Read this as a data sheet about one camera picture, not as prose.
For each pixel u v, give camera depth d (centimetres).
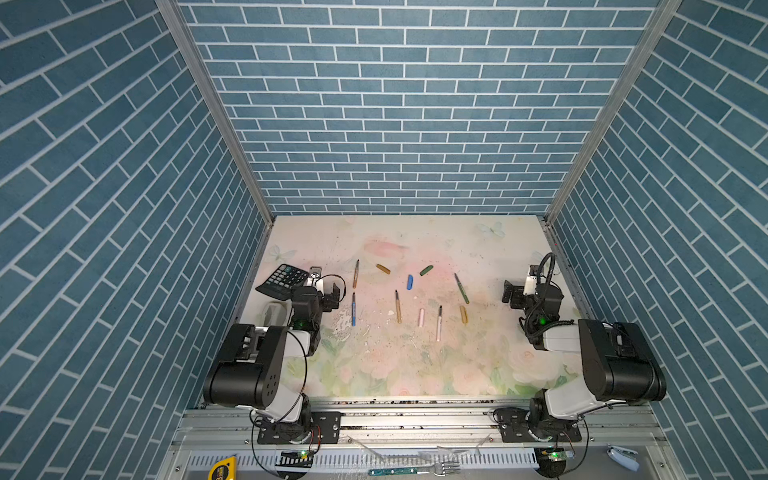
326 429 74
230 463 68
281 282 99
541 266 77
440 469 68
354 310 94
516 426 74
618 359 51
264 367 45
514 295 87
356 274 105
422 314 94
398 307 96
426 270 105
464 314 94
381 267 107
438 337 89
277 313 89
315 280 79
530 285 84
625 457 69
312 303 72
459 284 102
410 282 102
